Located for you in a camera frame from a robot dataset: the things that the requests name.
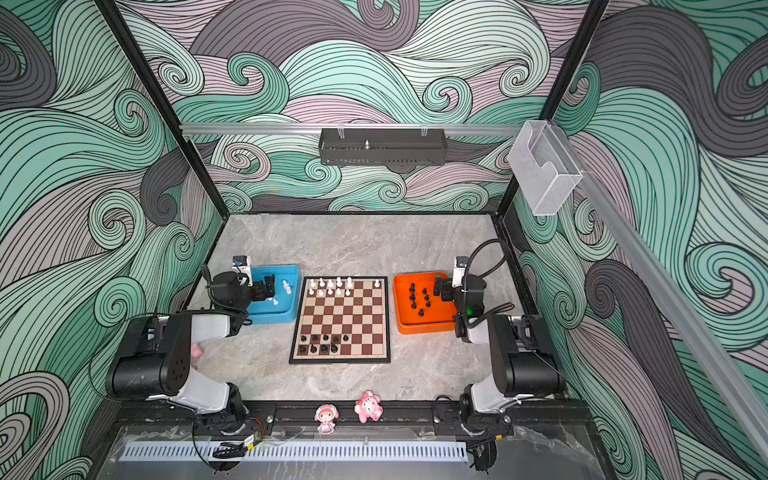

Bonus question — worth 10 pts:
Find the aluminium rail right wall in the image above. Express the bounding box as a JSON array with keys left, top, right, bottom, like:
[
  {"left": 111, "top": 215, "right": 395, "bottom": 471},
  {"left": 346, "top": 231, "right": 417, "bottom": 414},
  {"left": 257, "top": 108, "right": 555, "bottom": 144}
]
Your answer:
[{"left": 545, "top": 121, "right": 767, "bottom": 460}]

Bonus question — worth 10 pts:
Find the white slotted cable duct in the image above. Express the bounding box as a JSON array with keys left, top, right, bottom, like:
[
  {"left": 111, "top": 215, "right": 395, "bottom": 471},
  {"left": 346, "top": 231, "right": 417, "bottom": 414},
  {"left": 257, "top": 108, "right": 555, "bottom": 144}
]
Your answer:
[{"left": 119, "top": 440, "right": 468, "bottom": 464}]

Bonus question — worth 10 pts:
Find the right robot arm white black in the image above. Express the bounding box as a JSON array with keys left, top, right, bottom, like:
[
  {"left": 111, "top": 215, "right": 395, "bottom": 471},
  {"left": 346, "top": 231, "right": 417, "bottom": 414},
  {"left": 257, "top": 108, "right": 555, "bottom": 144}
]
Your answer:
[{"left": 433, "top": 238, "right": 566, "bottom": 421}]

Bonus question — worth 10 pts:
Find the pink hooded doll figurine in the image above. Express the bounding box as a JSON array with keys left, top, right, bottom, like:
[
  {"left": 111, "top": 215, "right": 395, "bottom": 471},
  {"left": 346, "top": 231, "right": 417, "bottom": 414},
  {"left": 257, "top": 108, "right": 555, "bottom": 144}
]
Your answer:
[{"left": 314, "top": 404, "right": 339, "bottom": 435}]

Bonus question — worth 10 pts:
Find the blue plastic tray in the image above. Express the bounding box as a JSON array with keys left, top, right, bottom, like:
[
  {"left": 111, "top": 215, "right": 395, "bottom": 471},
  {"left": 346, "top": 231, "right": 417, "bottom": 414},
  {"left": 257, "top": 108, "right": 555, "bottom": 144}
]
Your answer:
[{"left": 248, "top": 265, "right": 301, "bottom": 325}]

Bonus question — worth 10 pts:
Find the clear acrylic wall holder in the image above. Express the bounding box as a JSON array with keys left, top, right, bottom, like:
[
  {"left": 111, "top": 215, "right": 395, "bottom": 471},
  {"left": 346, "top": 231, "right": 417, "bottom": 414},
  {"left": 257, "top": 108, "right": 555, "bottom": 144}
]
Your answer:
[{"left": 507, "top": 120, "right": 583, "bottom": 217}]

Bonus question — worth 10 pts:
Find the aluminium rail wall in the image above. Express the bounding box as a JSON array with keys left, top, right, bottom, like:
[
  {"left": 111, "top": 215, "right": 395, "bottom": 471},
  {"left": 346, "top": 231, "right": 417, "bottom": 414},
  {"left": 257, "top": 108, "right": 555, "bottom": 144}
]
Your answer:
[
  {"left": 179, "top": 122, "right": 522, "bottom": 137},
  {"left": 545, "top": 121, "right": 767, "bottom": 460}
]

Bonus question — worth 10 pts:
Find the black perforated wall shelf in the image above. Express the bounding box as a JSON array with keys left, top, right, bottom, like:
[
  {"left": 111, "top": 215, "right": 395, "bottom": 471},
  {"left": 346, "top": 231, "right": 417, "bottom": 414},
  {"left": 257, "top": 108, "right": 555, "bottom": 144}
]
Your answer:
[{"left": 318, "top": 129, "right": 448, "bottom": 167}]

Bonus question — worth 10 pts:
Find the black front mounting rail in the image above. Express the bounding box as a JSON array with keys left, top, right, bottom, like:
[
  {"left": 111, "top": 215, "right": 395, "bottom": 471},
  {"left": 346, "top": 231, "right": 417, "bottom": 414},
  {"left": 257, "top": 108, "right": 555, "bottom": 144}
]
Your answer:
[{"left": 113, "top": 399, "right": 595, "bottom": 439}]

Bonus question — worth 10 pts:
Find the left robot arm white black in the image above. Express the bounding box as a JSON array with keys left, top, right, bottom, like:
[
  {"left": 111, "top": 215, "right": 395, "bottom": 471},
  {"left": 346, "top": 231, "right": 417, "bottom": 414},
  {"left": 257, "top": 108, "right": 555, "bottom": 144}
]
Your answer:
[{"left": 105, "top": 256, "right": 277, "bottom": 422}]

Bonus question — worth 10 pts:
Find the aluminium rail back wall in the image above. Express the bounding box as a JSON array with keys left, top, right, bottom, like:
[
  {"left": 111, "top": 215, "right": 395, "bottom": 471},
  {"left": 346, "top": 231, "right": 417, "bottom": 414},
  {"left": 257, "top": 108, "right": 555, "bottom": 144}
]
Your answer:
[{"left": 179, "top": 122, "right": 522, "bottom": 137}]

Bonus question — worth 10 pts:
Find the folding chessboard brown cream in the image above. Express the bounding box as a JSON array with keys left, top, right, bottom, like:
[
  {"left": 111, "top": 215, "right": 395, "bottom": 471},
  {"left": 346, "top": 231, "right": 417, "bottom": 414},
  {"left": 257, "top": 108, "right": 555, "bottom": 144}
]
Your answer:
[{"left": 289, "top": 276, "right": 391, "bottom": 365}]

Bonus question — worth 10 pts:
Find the pink pig plush figurine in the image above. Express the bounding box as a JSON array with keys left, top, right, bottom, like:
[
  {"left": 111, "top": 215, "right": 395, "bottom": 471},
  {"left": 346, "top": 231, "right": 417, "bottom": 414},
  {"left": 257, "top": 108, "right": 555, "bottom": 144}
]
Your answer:
[{"left": 354, "top": 390, "right": 383, "bottom": 424}]

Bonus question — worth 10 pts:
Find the orange plastic tray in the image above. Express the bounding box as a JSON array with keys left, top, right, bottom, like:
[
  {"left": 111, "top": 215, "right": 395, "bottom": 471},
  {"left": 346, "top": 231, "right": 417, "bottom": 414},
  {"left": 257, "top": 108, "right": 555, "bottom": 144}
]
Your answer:
[{"left": 393, "top": 272, "right": 457, "bottom": 335}]

